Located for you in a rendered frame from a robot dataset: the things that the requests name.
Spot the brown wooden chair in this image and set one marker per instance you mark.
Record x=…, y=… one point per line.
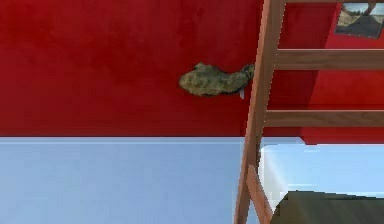
x=263, y=86

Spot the framed landscape picture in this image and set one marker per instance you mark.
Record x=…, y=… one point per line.
x=360, y=20

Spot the olive fish wall ornament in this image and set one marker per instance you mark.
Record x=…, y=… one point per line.
x=208, y=80

